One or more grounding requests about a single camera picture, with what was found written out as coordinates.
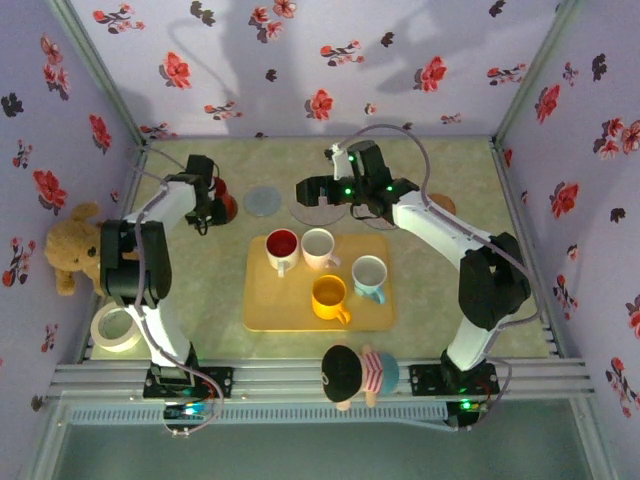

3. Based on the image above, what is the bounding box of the large grey pink coaster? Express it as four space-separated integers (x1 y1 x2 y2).
288 192 350 228

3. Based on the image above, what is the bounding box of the red cup black handle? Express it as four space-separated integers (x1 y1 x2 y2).
212 176 236 215

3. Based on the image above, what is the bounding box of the pale pink cup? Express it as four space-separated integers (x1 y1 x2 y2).
300 227 343 270

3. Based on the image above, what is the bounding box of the grey blue round coaster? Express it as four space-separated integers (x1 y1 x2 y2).
243 185 283 218

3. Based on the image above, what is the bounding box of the white cup red inside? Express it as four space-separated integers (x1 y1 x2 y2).
264 228 301 278

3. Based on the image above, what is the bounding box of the round cork coaster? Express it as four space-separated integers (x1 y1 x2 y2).
427 193 457 216

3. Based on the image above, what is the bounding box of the light blue cup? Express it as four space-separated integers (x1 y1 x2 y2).
351 254 389 306

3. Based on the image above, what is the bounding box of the yellow cup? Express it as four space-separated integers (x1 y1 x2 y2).
310 273 353 325

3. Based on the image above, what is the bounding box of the light wooden tray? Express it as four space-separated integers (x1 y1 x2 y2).
242 233 399 333

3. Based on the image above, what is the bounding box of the brown teddy bear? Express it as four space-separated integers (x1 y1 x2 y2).
44 201 109 297

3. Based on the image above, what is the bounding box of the white tape roll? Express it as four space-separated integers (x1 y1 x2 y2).
90 302 143 353

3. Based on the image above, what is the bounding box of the doll with black hair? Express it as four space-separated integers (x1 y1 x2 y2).
321 343 401 412

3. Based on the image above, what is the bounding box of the left controller board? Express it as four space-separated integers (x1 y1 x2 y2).
163 402 211 421

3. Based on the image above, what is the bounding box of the controller board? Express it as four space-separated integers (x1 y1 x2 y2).
447 398 489 429
163 402 211 421

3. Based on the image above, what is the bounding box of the right controller board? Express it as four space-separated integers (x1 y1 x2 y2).
447 398 489 429

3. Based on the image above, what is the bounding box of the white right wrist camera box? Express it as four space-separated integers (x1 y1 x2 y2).
324 144 352 181

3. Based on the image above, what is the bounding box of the grey right arm cable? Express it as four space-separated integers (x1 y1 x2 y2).
327 123 545 434

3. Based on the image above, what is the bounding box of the aluminium side rail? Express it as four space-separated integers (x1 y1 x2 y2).
77 139 154 364
491 137 569 359

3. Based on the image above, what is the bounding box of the aluminium corner post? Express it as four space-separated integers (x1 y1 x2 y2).
492 0 584 144
47 0 151 149

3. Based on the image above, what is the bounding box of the aluminium front rail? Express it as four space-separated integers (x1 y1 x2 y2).
47 357 596 401

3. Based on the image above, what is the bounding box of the grey slotted cable duct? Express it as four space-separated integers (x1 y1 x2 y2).
67 403 449 426

